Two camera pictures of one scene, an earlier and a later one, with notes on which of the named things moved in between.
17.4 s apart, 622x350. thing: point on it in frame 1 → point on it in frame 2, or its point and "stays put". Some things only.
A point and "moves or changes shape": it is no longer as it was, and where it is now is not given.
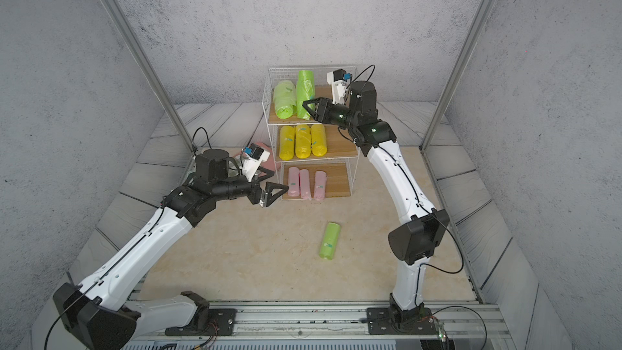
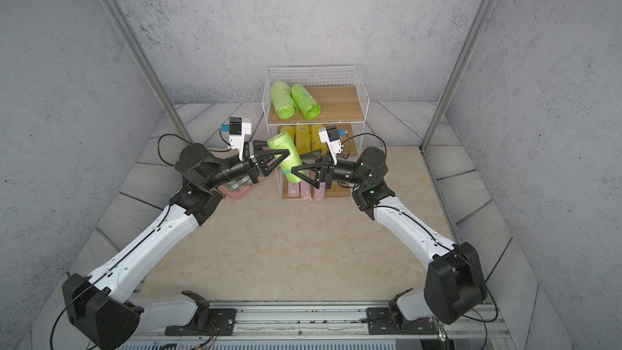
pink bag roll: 320,185 stays put
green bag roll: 305,91 moves or changes shape
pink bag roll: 293,181 stays put
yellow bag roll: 303,141 stays put
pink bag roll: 304,184 stays put
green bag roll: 330,241 → 283,141
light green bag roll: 284,94 stays put
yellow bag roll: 318,140 stays put
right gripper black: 326,105 → 325,170
